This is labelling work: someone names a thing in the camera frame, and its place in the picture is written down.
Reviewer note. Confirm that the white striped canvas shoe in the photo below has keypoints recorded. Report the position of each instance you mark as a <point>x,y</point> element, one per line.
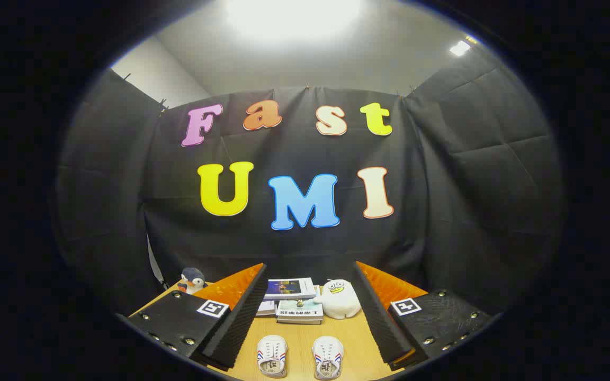
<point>272,355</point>
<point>328,357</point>

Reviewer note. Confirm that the book with pale green cover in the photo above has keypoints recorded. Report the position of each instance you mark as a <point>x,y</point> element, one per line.
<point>299,312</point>

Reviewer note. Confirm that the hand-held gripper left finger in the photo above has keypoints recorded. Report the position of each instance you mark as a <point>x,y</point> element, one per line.
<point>241,323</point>

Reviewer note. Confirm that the plain white book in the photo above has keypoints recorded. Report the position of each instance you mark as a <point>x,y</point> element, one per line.
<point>266,308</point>

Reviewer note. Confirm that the white duck plush toy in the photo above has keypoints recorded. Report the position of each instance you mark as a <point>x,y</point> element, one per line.
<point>339,301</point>

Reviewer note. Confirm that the large round ceiling light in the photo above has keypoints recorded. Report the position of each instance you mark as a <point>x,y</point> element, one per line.
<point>294,16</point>

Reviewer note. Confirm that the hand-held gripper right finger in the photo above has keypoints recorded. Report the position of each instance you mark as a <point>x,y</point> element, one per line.
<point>384,323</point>

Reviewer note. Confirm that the penguin plush toy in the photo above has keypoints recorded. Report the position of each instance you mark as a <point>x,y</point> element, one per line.
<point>193,280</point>

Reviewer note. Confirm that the book with blue night cover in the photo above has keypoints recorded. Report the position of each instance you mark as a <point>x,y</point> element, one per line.
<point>289,288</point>

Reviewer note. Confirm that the small rectangular ceiling light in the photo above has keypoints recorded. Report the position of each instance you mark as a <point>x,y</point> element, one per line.
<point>459,48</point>

